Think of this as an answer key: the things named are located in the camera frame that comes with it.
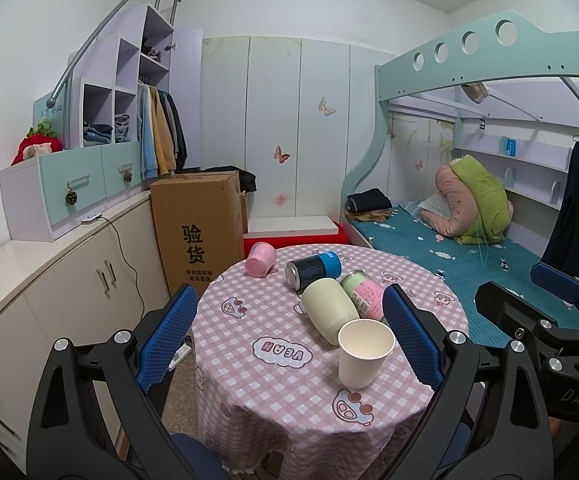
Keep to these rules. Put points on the green and pink cup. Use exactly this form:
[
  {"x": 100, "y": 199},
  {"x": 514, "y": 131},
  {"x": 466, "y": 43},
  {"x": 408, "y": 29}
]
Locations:
[{"x": 369, "y": 295}]

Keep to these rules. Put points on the teal bunk bed frame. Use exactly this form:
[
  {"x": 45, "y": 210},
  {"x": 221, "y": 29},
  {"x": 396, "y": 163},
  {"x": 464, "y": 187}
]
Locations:
[{"x": 399, "y": 65}]

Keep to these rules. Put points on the white wardrobe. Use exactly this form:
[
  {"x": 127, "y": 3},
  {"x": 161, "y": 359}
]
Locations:
[{"x": 299, "y": 125}]

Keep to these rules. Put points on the teal printed bedsheet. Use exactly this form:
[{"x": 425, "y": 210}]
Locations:
[{"x": 419, "y": 250}]

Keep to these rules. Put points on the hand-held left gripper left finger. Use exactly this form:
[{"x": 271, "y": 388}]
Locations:
[{"x": 167, "y": 332}]

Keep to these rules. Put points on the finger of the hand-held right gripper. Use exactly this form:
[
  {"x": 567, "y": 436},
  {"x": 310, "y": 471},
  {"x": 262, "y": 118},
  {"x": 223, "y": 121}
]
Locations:
[
  {"x": 512, "y": 310},
  {"x": 557, "y": 280}
]

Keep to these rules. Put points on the red platform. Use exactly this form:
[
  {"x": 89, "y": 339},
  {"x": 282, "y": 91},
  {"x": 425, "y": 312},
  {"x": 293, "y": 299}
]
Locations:
[{"x": 294, "y": 242}]

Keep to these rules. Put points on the hanging clothes row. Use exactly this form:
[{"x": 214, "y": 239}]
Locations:
[{"x": 162, "y": 135}]

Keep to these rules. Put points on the tall cardboard box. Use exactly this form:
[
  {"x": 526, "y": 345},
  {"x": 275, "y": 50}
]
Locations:
[{"x": 194, "y": 230}]

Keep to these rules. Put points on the white power strip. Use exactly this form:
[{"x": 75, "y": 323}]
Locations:
[{"x": 180, "y": 355}]

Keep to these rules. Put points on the white wall shelf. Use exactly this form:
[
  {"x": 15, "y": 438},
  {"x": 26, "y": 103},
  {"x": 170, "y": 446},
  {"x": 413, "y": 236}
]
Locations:
[{"x": 534, "y": 160}]

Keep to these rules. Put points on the dark cup with blue lid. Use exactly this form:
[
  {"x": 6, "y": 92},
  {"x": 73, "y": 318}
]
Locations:
[{"x": 312, "y": 270}]

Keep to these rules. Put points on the pink quilt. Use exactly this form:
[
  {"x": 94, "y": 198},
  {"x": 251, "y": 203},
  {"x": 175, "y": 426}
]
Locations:
[{"x": 444, "y": 182}]

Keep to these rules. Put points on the hanging dark jacket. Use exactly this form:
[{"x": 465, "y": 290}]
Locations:
[{"x": 178, "y": 130}]

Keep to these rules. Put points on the folded black clothes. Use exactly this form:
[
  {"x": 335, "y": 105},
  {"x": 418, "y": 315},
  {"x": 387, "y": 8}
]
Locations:
[{"x": 369, "y": 200}]

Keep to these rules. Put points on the red plush toy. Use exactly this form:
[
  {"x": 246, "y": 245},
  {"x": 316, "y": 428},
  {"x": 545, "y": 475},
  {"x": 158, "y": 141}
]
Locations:
[{"x": 37, "y": 147}]

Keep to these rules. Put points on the pine cone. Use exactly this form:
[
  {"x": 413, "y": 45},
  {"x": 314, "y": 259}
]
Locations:
[
  {"x": 71, "y": 197},
  {"x": 128, "y": 177}
]

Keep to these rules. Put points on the dark clothes pile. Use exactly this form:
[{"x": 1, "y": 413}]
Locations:
[{"x": 242, "y": 177}]

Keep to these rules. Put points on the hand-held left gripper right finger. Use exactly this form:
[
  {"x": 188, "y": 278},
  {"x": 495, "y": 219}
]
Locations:
[{"x": 412, "y": 335}]

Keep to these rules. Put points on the white board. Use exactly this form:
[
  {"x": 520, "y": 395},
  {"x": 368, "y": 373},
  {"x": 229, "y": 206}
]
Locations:
[{"x": 289, "y": 225}]

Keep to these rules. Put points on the white charger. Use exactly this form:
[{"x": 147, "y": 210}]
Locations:
[{"x": 91, "y": 218}]

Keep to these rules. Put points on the green quilt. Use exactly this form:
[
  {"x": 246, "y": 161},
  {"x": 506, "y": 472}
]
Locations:
[{"x": 484, "y": 195}]

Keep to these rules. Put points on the grey metal handrail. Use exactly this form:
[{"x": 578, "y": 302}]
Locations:
[{"x": 114, "y": 15}]

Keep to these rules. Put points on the beige cloth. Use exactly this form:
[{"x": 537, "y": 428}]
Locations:
[{"x": 475, "y": 92}]

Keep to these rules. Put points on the white pillow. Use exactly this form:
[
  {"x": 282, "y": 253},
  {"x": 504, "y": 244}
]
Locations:
[{"x": 432, "y": 207}]

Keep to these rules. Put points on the pink checkered tablecloth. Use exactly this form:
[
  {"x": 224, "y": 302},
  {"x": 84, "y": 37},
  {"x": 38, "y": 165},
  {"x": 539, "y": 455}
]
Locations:
[{"x": 269, "y": 320}]

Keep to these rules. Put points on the hanging blue shirt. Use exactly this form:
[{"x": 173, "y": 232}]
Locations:
[{"x": 145, "y": 135}]

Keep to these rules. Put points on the cream cup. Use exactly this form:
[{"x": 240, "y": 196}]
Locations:
[{"x": 327, "y": 307}]

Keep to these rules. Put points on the purple stair cabinet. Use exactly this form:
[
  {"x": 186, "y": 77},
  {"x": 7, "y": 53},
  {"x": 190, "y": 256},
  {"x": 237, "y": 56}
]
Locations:
[{"x": 104, "y": 110}]

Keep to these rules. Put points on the small blue box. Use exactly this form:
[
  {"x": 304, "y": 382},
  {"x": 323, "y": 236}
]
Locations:
[{"x": 509, "y": 146}]

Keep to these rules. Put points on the white low cabinet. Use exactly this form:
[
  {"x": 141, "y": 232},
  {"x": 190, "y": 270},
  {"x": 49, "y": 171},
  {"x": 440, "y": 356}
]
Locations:
[{"x": 64, "y": 280}]

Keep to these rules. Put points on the folded jeans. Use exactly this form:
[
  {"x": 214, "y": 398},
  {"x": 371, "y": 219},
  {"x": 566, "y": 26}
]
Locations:
[{"x": 97, "y": 134}]

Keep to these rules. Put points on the white paper cup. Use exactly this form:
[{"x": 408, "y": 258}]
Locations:
[{"x": 362, "y": 360}]

